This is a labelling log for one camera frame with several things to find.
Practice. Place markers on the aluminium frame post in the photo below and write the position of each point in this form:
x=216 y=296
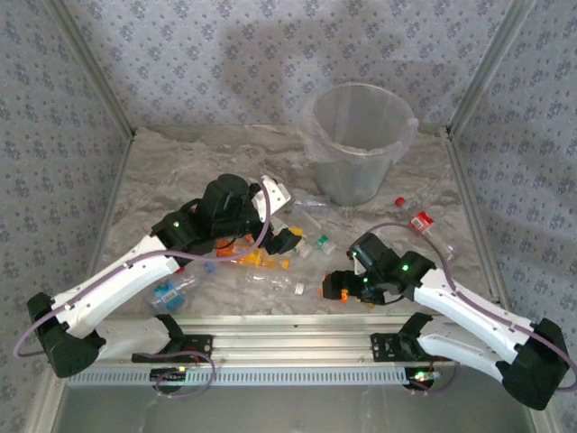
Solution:
x=93 y=67
x=488 y=67

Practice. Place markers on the clear bottle green cap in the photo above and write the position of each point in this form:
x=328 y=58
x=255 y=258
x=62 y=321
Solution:
x=322 y=242

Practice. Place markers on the clear bottle blue label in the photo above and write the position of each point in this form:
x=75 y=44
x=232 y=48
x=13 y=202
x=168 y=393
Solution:
x=167 y=295

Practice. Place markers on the small clear bottle white cap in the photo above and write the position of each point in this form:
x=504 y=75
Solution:
x=305 y=249

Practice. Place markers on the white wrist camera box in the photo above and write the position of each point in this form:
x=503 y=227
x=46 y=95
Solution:
x=357 y=267
x=275 y=194

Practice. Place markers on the clear bottle red cap red label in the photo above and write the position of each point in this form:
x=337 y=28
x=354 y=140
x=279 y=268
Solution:
x=421 y=221

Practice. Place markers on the aluminium frame rail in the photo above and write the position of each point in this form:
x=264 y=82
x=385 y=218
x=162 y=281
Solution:
x=112 y=203
x=466 y=189

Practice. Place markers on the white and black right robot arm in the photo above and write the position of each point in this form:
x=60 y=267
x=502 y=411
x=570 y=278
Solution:
x=451 y=297

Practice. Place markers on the clear plastic bucket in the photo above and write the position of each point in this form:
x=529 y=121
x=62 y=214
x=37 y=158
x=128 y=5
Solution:
x=351 y=185

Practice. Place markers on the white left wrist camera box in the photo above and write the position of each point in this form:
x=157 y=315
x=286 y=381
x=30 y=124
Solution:
x=275 y=194

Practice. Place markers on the aluminium base beam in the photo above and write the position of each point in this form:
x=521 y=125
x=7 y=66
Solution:
x=293 y=343

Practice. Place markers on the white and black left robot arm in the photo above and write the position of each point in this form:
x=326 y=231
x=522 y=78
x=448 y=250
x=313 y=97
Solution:
x=112 y=279

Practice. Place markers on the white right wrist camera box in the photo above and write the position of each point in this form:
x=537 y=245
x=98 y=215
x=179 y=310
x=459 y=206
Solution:
x=357 y=267

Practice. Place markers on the large orange plastic bottle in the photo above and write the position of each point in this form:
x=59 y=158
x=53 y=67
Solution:
x=261 y=259

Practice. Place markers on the small red-capped clear bottle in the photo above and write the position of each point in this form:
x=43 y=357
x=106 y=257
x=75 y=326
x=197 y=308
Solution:
x=180 y=270

